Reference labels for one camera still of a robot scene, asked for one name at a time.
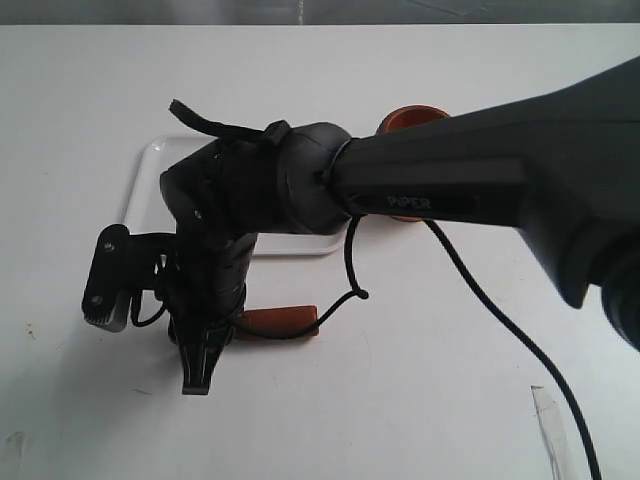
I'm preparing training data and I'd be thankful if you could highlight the clear tape strip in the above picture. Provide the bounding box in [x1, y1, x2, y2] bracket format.
[1, 431, 25, 479]
[530, 385, 577, 480]

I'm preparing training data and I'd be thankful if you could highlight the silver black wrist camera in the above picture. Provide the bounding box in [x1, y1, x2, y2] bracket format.
[81, 224, 141, 333]

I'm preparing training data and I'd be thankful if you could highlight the brown wooden pestle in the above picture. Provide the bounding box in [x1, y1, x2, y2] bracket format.
[234, 305, 318, 342]

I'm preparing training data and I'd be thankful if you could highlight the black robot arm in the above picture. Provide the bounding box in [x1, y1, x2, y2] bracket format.
[160, 59, 639, 395]

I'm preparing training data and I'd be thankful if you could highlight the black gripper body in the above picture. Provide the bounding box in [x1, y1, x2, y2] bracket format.
[159, 232, 257, 350]

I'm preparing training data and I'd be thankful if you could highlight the wooden mortar cup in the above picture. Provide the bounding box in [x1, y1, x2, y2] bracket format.
[375, 104, 453, 225]

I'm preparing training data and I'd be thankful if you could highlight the white rectangular plastic tray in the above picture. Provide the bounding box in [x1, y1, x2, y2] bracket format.
[123, 134, 346, 258]

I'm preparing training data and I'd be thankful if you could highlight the clear tape strip left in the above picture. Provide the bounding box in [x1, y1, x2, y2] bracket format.
[1, 431, 25, 479]

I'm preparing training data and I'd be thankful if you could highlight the clear tape strip right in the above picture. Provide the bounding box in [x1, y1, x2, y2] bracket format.
[530, 385, 577, 480]

